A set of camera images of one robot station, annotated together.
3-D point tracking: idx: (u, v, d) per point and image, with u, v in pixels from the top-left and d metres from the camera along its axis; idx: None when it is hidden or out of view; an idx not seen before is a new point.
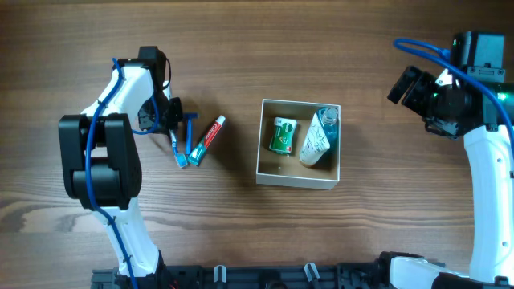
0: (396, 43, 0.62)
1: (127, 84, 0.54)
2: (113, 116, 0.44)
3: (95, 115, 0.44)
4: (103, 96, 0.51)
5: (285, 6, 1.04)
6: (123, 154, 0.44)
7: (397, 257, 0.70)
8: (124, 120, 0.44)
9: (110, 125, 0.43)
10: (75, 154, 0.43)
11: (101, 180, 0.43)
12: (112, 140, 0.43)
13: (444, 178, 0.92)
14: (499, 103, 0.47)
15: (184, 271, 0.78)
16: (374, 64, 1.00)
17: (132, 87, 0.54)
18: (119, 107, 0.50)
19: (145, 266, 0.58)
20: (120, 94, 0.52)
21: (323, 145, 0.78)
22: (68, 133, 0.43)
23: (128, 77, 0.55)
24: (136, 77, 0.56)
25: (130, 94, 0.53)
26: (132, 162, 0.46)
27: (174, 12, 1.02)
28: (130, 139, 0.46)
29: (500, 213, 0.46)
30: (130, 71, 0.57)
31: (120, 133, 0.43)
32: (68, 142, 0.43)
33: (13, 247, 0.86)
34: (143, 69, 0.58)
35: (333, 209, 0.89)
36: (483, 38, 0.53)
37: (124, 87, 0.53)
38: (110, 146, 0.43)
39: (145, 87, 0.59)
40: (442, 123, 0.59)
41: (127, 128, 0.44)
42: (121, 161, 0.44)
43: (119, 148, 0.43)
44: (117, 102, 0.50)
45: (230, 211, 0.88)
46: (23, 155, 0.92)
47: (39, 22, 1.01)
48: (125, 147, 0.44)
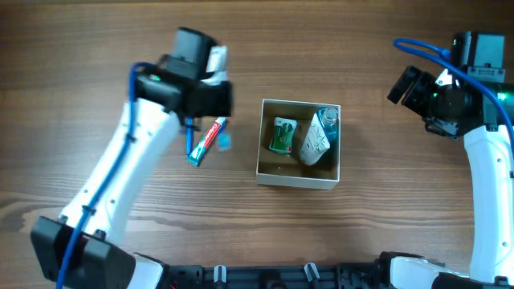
0: (397, 43, 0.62)
1: (132, 152, 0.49)
2: (98, 240, 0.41)
3: (75, 230, 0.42)
4: (96, 182, 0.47)
5: (285, 6, 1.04)
6: (100, 276, 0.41)
7: (397, 257, 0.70)
8: (107, 250, 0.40)
9: (91, 252, 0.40)
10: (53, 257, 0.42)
11: (76, 281, 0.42)
12: (88, 264, 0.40)
13: (444, 178, 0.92)
14: (499, 104, 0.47)
15: (184, 271, 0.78)
16: (374, 64, 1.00)
17: (136, 164, 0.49)
18: (110, 205, 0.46)
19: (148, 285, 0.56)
20: (117, 181, 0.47)
21: (323, 145, 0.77)
22: (42, 238, 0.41)
23: (137, 139, 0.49)
24: (149, 136, 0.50)
25: (132, 171, 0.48)
26: (120, 269, 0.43)
27: (174, 12, 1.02)
28: (117, 257, 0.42)
29: (501, 213, 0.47)
30: (145, 116, 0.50)
31: (98, 262, 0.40)
32: (42, 247, 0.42)
33: (13, 247, 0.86)
34: (165, 114, 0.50)
35: (333, 209, 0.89)
36: (483, 38, 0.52)
37: (129, 160, 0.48)
38: (86, 266, 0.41)
39: (165, 136, 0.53)
40: (443, 123, 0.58)
41: (112, 255, 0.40)
42: (97, 278, 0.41)
43: (95, 272, 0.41)
44: (110, 197, 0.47)
45: (230, 212, 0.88)
46: (22, 155, 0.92)
47: (39, 22, 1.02)
48: (105, 273, 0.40)
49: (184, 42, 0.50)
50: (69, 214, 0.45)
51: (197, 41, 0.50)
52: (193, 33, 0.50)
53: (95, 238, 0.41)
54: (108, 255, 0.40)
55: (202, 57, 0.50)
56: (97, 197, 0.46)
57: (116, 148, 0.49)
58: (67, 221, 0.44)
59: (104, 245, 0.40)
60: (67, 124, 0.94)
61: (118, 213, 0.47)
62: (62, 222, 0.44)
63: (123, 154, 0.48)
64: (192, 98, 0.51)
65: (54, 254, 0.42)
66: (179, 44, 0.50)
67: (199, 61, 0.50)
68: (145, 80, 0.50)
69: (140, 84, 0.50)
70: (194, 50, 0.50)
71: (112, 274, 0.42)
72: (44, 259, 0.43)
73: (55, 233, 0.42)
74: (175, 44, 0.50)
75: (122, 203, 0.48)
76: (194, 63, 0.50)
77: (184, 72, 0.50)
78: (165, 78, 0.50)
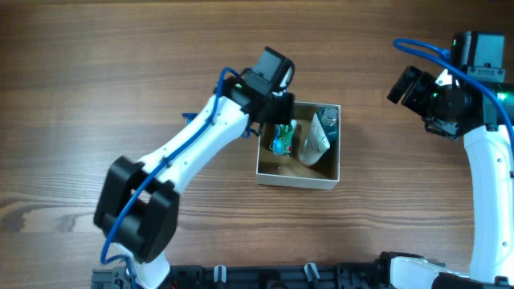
0: (397, 43, 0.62)
1: (210, 133, 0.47)
2: (168, 190, 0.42)
3: (150, 176, 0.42)
4: (174, 143, 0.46)
5: (284, 6, 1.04)
6: (154, 229, 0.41)
7: (397, 257, 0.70)
8: (171, 201, 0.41)
9: (157, 199, 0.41)
10: (115, 197, 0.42)
11: (125, 234, 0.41)
12: (151, 212, 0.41)
13: (443, 178, 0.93)
14: (499, 103, 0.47)
15: (184, 271, 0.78)
16: (374, 64, 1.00)
17: (210, 142, 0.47)
18: (183, 167, 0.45)
19: (150, 284, 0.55)
20: (193, 148, 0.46)
21: (323, 145, 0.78)
22: (117, 177, 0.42)
23: (218, 121, 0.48)
24: (226, 125, 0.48)
25: (205, 151, 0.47)
26: (165, 230, 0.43)
27: (174, 12, 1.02)
28: (172, 216, 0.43)
29: (500, 213, 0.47)
30: (228, 108, 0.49)
31: (161, 211, 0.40)
32: (113, 187, 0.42)
33: (14, 247, 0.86)
34: (241, 112, 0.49)
35: (333, 209, 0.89)
36: (483, 39, 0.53)
37: (205, 139, 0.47)
38: (146, 214, 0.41)
39: (235, 132, 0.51)
40: (442, 123, 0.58)
41: (172, 210, 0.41)
42: (151, 231, 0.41)
43: (152, 223, 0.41)
44: (185, 160, 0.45)
45: (230, 211, 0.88)
46: (22, 155, 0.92)
47: (39, 22, 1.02)
48: (161, 224, 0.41)
49: (267, 62, 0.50)
50: (146, 160, 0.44)
51: (278, 64, 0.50)
52: (276, 55, 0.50)
53: (166, 189, 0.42)
54: (172, 207, 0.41)
55: (279, 78, 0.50)
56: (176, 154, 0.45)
57: (195, 126, 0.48)
58: (144, 164, 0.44)
59: (169, 196, 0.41)
60: (67, 124, 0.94)
61: (185, 177, 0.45)
62: (137, 165, 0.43)
63: (201, 131, 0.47)
64: (263, 109, 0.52)
65: (118, 197, 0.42)
66: (261, 62, 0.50)
67: (275, 82, 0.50)
68: (231, 89, 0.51)
69: (227, 88, 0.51)
70: (273, 73, 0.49)
71: (163, 231, 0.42)
72: (106, 201, 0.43)
73: (129, 175, 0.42)
74: (258, 61, 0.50)
75: (192, 169, 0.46)
76: (269, 83, 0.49)
77: (260, 89, 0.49)
78: (246, 88, 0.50)
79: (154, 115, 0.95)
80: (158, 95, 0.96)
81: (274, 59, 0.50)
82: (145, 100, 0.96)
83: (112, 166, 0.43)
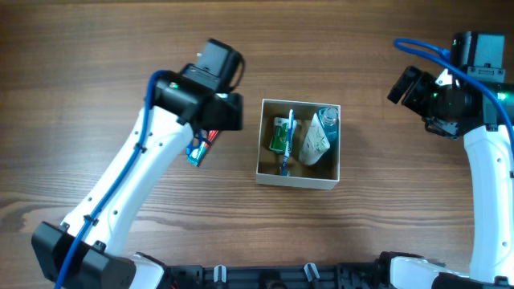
0: (397, 43, 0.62)
1: (140, 163, 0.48)
2: (99, 253, 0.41)
3: (79, 238, 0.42)
4: (105, 189, 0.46)
5: (285, 6, 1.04)
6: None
7: (397, 258, 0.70)
8: (104, 264, 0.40)
9: (88, 264, 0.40)
10: (51, 262, 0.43)
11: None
12: (88, 276, 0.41)
13: (443, 178, 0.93)
14: (499, 104, 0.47)
15: (185, 271, 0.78)
16: (374, 64, 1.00)
17: (144, 174, 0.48)
18: (116, 216, 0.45)
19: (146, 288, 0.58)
20: (122, 192, 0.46)
21: (323, 145, 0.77)
22: (42, 245, 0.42)
23: (148, 149, 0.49)
24: (161, 146, 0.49)
25: (139, 184, 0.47)
26: (118, 283, 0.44)
27: (175, 12, 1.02)
28: (114, 274, 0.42)
29: (501, 213, 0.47)
30: (158, 126, 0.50)
31: (95, 277, 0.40)
32: (46, 255, 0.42)
33: (14, 247, 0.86)
34: (179, 125, 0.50)
35: (333, 209, 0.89)
36: (483, 39, 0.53)
37: (136, 171, 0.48)
38: (85, 277, 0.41)
39: (173, 152, 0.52)
40: (442, 123, 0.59)
41: (109, 270, 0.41)
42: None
43: (94, 285, 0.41)
44: (114, 208, 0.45)
45: (230, 212, 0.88)
46: (22, 155, 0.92)
47: (39, 22, 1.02)
48: (102, 287, 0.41)
49: (208, 54, 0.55)
50: (70, 222, 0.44)
51: (224, 56, 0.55)
52: (222, 47, 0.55)
53: (98, 250, 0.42)
54: (107, 268, 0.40)
55: (226, 71, 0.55)
56: (99, 207, 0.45)
57: (126, 158, 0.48)
58: (67, 227, 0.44)
59: (102, 258, 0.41)
60: (67, 124, 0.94)
61: (123, 221, 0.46)
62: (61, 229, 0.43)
63: (130, 165, 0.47)
64: (210, 105, 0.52)
65: (55, 263, 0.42)
66: (206, 54, 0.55)
67: (224, 75, 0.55)
68: (165, 87, 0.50)
69: (157, 91, 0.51)
70: (219, 67, 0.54)
71: (112, 284, 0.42)
72: (45, 266, 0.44)
73: (55, 244, 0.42)
74: (202, 54, 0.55)
75: (130, 207, 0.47)
76: (217, 78, 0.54)
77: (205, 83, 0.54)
78: (183, 87, 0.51)
79: None
80: None
81: (218, 50, 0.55)
82: None
83: (33, 235, 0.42)
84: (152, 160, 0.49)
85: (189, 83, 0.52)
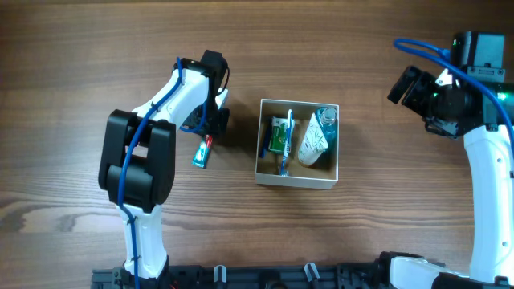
0: (396, 43, 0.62)
1: (184, 90, 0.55)
2: (164, 124, 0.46)
3: (147, 117, 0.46)
4: (157, 97, 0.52)
5: (284, 6, 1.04)
6: (161, 160, 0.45)
7: (397, 257, 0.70)
8: (172, 132, 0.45)
9: (157, 132, 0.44)
10: (116, 148, 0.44)
11: (135, 176, 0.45)
12: (156, 147, 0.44)
13: (443, 178, 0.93)
14: (499, 104, 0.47)
15: (184, 271, 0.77)
16: (374, 64, 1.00)
17: (187, 94, 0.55)
18: (171, 111, 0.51)
19: (151, 269, 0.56)
20: (173, 99, 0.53)
21: (321, 145, 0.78)
22: (114, 126, 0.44)
23: (187, 82, 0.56)
24: (194, 84, 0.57)
25: (184, 100, 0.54)
26: (169, 168, 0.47)
27: (174, 12, 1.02)
28: (173, 150, 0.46)
29: (501, 213, 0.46)
30: (191, 73, 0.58)
31: (163, 144, 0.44)
32: (113, 136, 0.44)
33: (14, 247, 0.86)
34: (203, 75, 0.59)
35: (333, 209, 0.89)
36: (483, 38, 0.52)
37: (181, 91, 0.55)
38: (152, 150, 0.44)
39: (199, 95, 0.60)
40: (442, 123, 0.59)
41: (172, 140, 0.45)
42: (159, 165, 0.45)
43: (161, 156, 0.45)
44: (169, 107, 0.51)
45: (230, 211, 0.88)
46: (22, 155, 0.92)
47: (38, 22, 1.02)
48: (166, 156, 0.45)
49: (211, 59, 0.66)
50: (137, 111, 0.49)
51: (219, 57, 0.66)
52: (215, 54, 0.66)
53: (163, 124, 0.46)
54: (172, 136, 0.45)
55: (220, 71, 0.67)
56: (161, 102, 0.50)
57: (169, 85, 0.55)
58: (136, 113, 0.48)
59: (169, 128, 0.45)
60: (67, 124, 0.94)
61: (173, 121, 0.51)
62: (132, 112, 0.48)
63: (175, 88, 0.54)
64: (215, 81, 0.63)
65: (120, 144, 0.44)
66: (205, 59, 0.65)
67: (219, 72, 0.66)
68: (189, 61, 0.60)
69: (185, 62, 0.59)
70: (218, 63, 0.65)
71: (169, 164, 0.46)
72: (108, 155, 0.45)
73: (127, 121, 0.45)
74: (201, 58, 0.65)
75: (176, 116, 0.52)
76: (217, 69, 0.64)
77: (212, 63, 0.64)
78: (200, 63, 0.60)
79: None
80: None
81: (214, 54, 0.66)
82: (145, 100, 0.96)
83: (108, 118, 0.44)
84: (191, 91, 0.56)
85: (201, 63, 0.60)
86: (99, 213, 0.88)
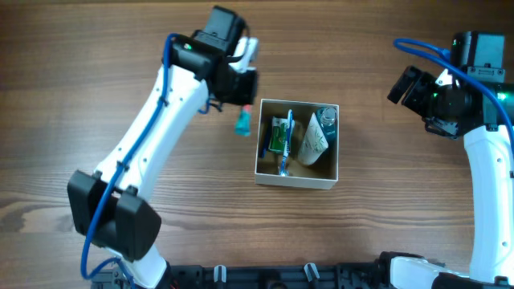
0: (396, 43, 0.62)
1: (166, 116, 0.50)
2: (130, 197, 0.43)
3: (112, 184, 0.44)
4: (132, 139, 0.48)
5: (284, 6, 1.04)
6: (130, 234, 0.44)
7: (397, 258, 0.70)
8: (137, 207, 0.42)
9: (123, 207, 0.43)
10: (83, 212, 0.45)
11: (106, 238, 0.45)
12: (123, 221, 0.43)
13: (443, 178, 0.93)
14: (499, 104, 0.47)
15: (184, 271, 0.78)
16: (374, 64, 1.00)
17: (169, 122, 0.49)
18: (144, 161, 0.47)
19: (148, 283, 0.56)
20: (149, 140, 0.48)
21: (320, 145, 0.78)
22: (79, 193, 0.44)
23: (171, 102, 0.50)
24: (181, 101, 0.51)
25: (165, 133, 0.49)
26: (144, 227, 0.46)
27: (174, 12, 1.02)
28: (147, 217, 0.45)
29: (501, 213, 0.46)
30: (178, 84, 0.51)
31: (129, 217, 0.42)
32: (79, 201, 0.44)
33: (14, 247, 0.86)
34: (196, 81, 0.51)
35: (333, 209, 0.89)
36: (483, 39, 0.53)
37: (163, 120, 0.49)
38: (119, 221, 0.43)
39: (193, 105, 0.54)
40: (442, 123, 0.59)
41: (140, 214, 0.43)
42: (128, 236, 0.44)
43: (128, 228, 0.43)
44: (143, 156, 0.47)
45: (230, 211, 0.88)
46: (22, 155, 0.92)
47: (38, 22, 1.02)
48: (135, 229, 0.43)
49: (220, 23, 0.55)
50: (104, 169, 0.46)
51: (230, 21, 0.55)
52: (227, 13, 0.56)
53: (129, 194, 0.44)
54: (140, 213, 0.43)
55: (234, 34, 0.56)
56: (131, 155, 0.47)
57: (150, 109, 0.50)
58: (100, 175, 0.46)
59: (135, 202, 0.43)
60: (67, 124, 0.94)
61: (150, 169, 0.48)
62: (95, 177, 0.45)
63: (156, 116, 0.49)
64: (220, 67, 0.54)
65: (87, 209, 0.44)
66: (212, 22, 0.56)
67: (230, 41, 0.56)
68: (179, 50, 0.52)
69: (174, 53, 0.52)
70: (226, 31, 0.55)
71: (142, 232, 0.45)
72: (78, 216, 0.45)
73: (90, 189, 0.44)
74: (209, 21, 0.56)
75: (155, 159, 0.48)
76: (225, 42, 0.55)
77: (217, 46, 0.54)
78: (197, 49, 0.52)
79: None
80: None
81: (226, 14, 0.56)
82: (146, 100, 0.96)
83: (69, 182, 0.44)
84: (174, 116, 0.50)
85: (199, 50, 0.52)
86: None
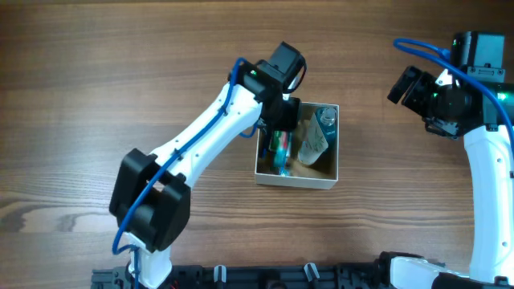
0: (396, 43, 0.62)
1: (222, 127, 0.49)
2: (178, 184, 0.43)
3: (164, 168, 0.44)
4: (187, 139, 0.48)
5: (284, 6, 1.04)
6: (165, 223, 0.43)
7: (397, 257, 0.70)
8: (183, 195, 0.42)
9: (169, 191, 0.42)
10: (128, 189, 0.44)
11: (140, 221, 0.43)
12: (165, 205, 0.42)
13: (443, 178, 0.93)
14: (499, 104, 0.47)
15: (184, 271, 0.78)
16: (374, 64, 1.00)
17: (224, 132, 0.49)
18: (195, 161, 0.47)
19: (151, 282, 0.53)
20: (204, 144, 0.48)
21: (320, 145, 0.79)
22: (130, 168, 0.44)
23: (229, 112, 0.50)
24: (239, 115, 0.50)
25: (216, 144, 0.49)
26: (178, 220, 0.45)
27: (174, 12, 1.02)
28: (185, 209, 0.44)
29: (501, 213, 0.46)
30: (240, 99, 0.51)
31: (173, 204, 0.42)
32: (128, 178, 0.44)
33: (14, 247, 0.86)
34: (255, 102, 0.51)
35: (333, 209, 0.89)
36: (483, 38, 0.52)
37: (218, 128, 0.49)
38: (160, 205, 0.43)
39: (246, 123, 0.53)
40: (442, 123, 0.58)
41: (183, 203, 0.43)
42: (163, 223, 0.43)
43: (166, 214, 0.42)
44: (196, 152, 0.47)
45: (230, 211, 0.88)
46: (22, 155, 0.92)
47: (38, 22, 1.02)
48: (173, 216, 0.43)
49: (282, 58, 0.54)
50: (158, 153, 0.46)
51: (294, 57, 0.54)
52: (292, 50, 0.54)
53: (177, 182, 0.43)
54: (183, 200, 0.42)
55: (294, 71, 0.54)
56: (185, 148, 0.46)
57: (208, 116, 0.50)
58: (156, 157, 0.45)
59: (181, 190, 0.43)
60: (67, 124, 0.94)
61: (197, 170, 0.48)
62: (150, 157, 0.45)
63: (212, 124, 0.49)
64: (276, 98, 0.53)
65: (133, 185, 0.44)
66: (277, 54, 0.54)
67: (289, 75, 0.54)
68: (246, 76, 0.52)
69: (241, 76, 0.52)
70: (289, 66, 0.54)
71: (175, 222, 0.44)
72: (120, 193, 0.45)
73: (144, 168, 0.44)
74: (274, 54, 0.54)
75: (203, 163, 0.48)
76: (284, 75, 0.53)
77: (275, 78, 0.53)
78: (261, 77, 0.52)
79: (154, 115, 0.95)
80: (158, 94, 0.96)
81: (290, 50, 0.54)
82: (146, 100, 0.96)
83: (124, 158, 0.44)
84: (229, 131, 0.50)
85: (261, 79, 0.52)
86: (99, 213, 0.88)
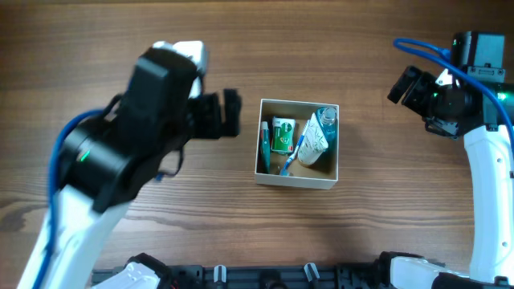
0: (396, 43, 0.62)
1: (58, 273, 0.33)
2: None
3: None
4: None
5: (284, 6, 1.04)
6: None
7: (397, 257, 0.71)
8: None
9: None
10: None
11: None
12: None
13: (443, 178, 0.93)
14: (499, 104, 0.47)
15: (184, 271, 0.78)
16: (374, 64, 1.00)
17: (62, 281, 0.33)
18: None
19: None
20: None
21: (320, 145, 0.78)
22: None
23: (61, 249, 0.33)
24: (76, 246, 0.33)
25: None
26: None
27: (175, 12, 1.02)
28: None
29: (501, 213, 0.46)
30: (73, 217, 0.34)
31: None
32: None
33: (13, 246, 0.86)
34: (96, 213, 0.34)
35: (333, 209, 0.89)
36: (483, 39, 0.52)
37: (53, 276, 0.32)
38: None
39: (106, 225, 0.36)
40: (442, 123, 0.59)
41: None
42: None
43: None
44: None
45: (230, 211, 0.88)
46: (22, 155, 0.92)
47: (38, 23, 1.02)
48: None
49: (145, 85, 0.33)
50: None
51: (161, 81, 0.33)
52: (155, 65, 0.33)
53: None
54: None
55: (171, 91, 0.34)
56: None
57: (31, 267, 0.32)
58: None
59: None
60: None
61: None
62: None
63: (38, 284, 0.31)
64: (148, 163, 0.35)
65: None
66: (138, 78, 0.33)
67: (164, 104, 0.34)
68: (70, 163, 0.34)
69: (61, 174, 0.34)
70: (157, 93, 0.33)
71: None
72: None
73: None
74: (132, 79, 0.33)
75: None
76: (154, 112, 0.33)
77: (144, 124, 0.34)
78: (100, 146, 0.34)
79: None
80: None
81: (153, 67, 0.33)
82: None
83: None
84: (70, 266, 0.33)
85: (114, 145, 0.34)
86: None
